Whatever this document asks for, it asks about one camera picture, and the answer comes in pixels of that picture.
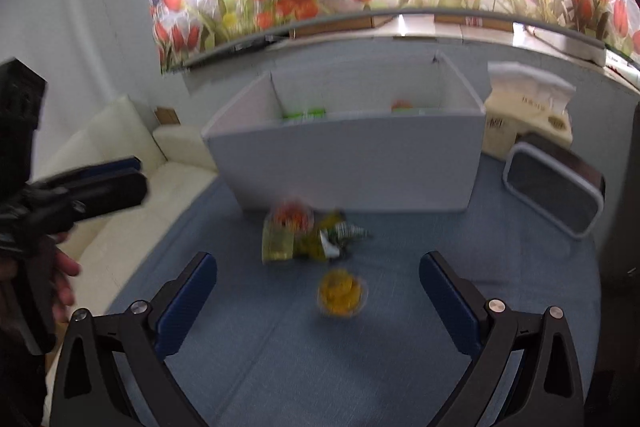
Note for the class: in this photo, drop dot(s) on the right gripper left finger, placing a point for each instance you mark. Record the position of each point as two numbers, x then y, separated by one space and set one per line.
88 389

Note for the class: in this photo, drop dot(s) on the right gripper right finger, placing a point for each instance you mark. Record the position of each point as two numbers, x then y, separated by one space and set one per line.
547 387

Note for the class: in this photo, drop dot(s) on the large green seaweed snack bag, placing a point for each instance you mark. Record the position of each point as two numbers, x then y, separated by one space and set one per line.
305 115

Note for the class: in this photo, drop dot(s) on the person's left hand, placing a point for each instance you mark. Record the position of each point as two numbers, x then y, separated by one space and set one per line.
65 268

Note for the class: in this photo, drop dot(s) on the cream white sofa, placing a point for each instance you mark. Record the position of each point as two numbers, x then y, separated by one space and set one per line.
176 167

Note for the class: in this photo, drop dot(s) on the grey white-rimmed tray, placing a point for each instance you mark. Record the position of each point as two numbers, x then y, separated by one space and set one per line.
555 182

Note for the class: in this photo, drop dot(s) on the yellow jelly cup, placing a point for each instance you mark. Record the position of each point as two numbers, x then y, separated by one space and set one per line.
341 294

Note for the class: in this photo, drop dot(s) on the jelly cup with cartoon lid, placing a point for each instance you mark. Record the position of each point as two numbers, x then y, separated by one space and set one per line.
277 243

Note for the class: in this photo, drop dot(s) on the pink jelly cup cartoon lid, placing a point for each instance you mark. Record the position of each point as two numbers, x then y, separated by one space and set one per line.
293 216

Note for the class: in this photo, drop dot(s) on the olive green snack packet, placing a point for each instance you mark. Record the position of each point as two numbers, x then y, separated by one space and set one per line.
329 239

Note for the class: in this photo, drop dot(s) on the tissue pack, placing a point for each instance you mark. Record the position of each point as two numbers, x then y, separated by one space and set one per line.
525 99

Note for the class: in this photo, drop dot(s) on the white cardboard box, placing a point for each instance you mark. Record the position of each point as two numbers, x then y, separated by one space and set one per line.
362 156

